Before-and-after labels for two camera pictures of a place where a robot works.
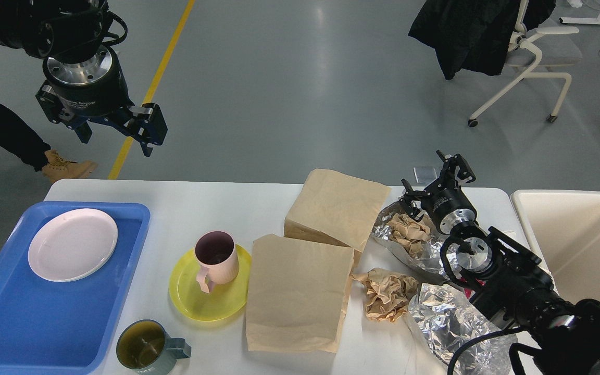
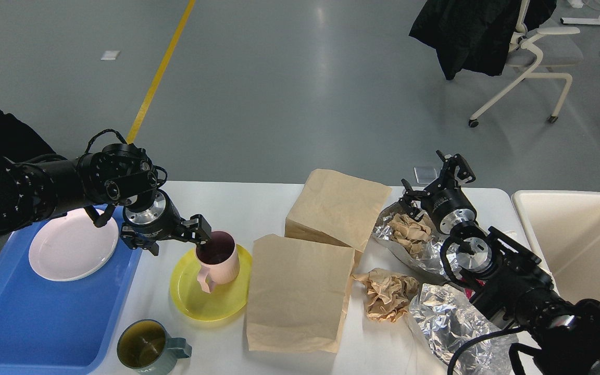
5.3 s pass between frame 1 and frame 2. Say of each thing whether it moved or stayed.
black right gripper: stayed
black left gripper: moved
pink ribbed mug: stayed
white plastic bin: stayed
